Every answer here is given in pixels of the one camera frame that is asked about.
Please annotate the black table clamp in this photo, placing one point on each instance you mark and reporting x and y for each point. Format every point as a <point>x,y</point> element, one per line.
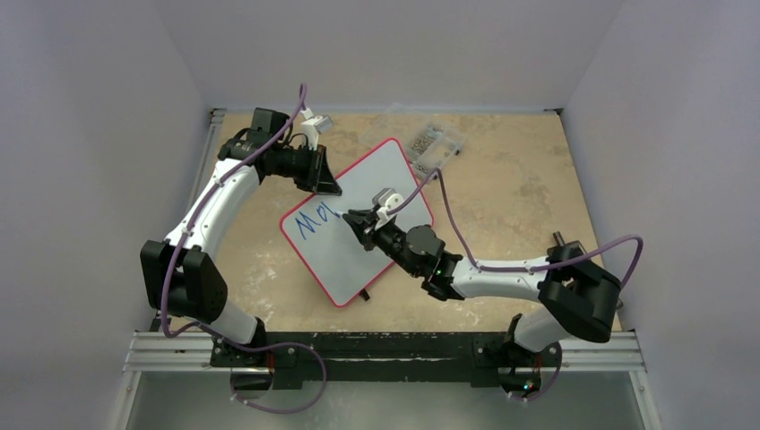
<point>573,269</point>

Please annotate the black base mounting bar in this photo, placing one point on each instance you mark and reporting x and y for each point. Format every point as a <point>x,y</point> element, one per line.
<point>483,359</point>

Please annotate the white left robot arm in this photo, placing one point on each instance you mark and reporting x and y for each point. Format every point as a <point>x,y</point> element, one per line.
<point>179,271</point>

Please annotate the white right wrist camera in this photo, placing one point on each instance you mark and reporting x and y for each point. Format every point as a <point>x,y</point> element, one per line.
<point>385,202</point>

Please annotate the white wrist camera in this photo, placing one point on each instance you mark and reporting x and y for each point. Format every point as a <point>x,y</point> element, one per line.
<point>313,126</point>
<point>385,202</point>

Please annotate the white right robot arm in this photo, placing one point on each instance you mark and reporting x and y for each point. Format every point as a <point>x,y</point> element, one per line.
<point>578,298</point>

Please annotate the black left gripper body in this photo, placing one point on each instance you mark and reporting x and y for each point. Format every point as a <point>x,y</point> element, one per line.
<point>301,167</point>

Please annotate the clear plastic screw box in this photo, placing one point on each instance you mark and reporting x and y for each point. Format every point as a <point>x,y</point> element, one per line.
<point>431,146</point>

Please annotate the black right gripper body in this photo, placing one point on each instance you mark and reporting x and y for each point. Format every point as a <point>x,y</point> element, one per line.
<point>369,229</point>

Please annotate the aluminium front frame rail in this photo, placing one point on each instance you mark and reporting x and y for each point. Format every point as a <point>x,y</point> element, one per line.
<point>152,352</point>

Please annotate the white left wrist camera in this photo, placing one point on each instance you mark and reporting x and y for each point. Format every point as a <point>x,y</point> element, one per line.
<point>313,126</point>

